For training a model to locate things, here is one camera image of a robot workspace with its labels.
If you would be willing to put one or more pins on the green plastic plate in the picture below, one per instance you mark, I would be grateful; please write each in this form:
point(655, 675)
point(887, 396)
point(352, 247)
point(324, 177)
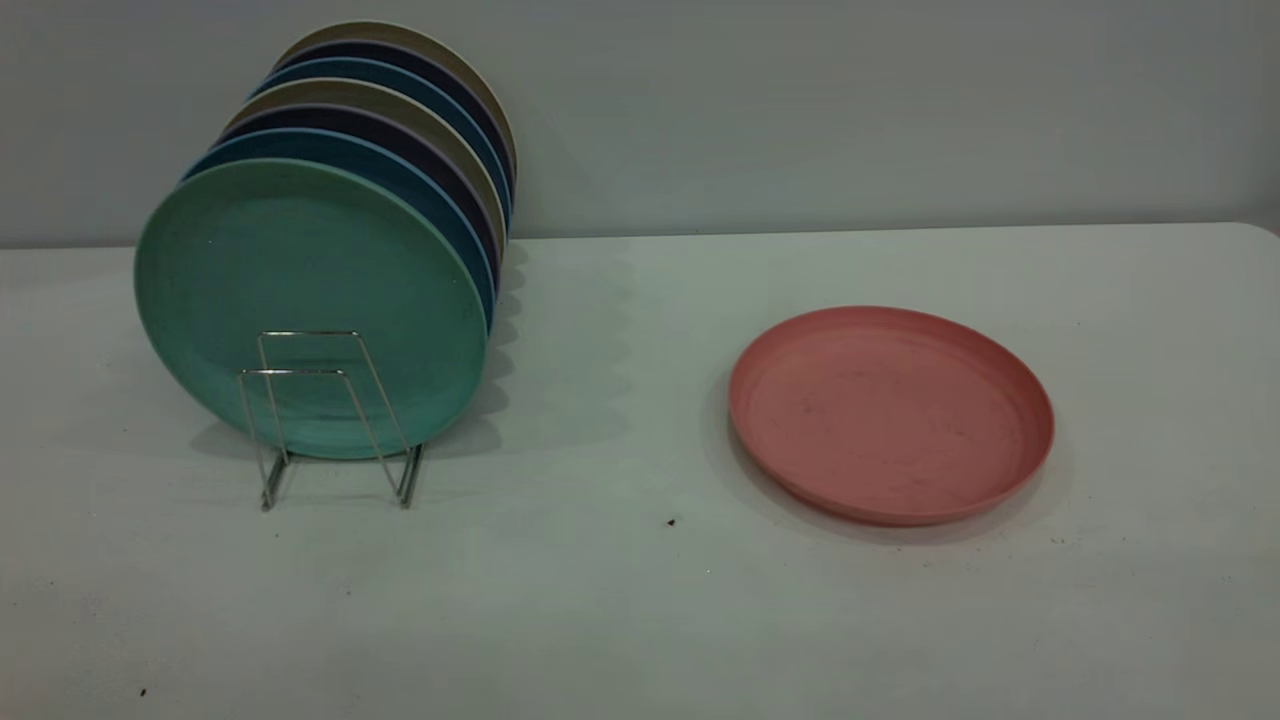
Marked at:
point(300, 270)

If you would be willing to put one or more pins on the pink plastic plate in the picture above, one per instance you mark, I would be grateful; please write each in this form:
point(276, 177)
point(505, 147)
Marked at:
point(890, 420)

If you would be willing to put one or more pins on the dark purple plastic plate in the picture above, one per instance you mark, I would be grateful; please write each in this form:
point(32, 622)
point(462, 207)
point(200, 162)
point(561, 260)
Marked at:
point(420, 148)
point(450, 75)

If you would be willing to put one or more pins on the beige plastic plate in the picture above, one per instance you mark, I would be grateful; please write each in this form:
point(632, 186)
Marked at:
point(400, 102)
point(400, 32)

